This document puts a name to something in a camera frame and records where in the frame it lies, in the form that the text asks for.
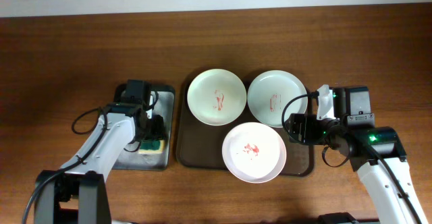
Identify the small black soapy tray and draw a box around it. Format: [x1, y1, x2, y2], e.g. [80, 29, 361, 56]
[113, 82, 176, 171]

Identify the green and yellow sponge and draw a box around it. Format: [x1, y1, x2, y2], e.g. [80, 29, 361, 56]
[138, 140, 165, 155]

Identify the pinkish white plate front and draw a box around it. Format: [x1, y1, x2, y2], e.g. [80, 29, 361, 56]
[221, 122, 287, 184]

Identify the large brown serving tray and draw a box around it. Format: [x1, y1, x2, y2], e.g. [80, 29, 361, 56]
[175, 79, 315, 177]

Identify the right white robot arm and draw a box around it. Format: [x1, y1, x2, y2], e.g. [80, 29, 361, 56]
[281, 113, 428, 223]

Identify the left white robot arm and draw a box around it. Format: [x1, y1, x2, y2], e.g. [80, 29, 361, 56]
[27, 103, 166, 223]

